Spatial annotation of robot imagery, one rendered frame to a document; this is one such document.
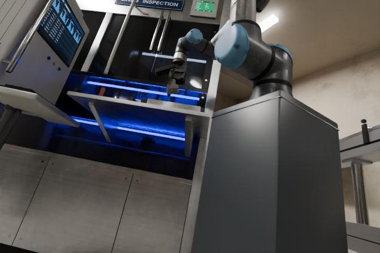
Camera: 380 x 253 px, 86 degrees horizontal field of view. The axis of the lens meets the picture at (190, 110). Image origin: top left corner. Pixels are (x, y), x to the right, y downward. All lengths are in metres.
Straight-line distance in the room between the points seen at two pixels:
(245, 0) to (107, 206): 1.22
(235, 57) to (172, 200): 0.92
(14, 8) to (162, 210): 1.29
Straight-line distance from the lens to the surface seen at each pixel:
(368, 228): 1.26
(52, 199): 1.52
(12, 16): 1.40
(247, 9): 0.73
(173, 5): 1.93
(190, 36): 1.09
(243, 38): 0.59
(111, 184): 1.36
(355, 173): 1.35
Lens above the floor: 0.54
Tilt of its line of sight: 21 degrees up
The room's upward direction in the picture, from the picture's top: 11 degrees clockwise
